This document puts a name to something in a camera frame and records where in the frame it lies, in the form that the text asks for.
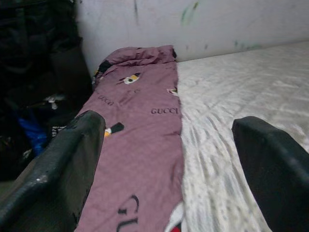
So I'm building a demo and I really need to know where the white quilted mattress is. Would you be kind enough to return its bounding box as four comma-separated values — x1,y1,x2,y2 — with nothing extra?
175,40,309,232

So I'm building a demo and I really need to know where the blue plastic bag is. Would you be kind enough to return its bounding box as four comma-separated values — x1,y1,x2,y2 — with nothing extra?
17,112,48,157

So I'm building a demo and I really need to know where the purple cartoon print blanket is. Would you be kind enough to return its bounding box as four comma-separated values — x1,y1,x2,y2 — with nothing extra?
74,44,186,232

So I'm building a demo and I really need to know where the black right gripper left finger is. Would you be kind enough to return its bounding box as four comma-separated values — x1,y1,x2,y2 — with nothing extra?
0,110,106,232

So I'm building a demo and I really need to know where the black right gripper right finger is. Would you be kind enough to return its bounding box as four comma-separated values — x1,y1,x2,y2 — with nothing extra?
231,116,309,232

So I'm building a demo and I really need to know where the black bag pile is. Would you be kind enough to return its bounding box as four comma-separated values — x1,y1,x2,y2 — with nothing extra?
0,0,94,182

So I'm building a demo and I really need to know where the black white checked item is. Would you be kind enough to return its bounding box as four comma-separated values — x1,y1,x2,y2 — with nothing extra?
51,125,68,139

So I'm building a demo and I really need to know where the small white black object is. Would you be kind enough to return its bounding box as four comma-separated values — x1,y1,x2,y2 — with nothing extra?
43,94,66,110

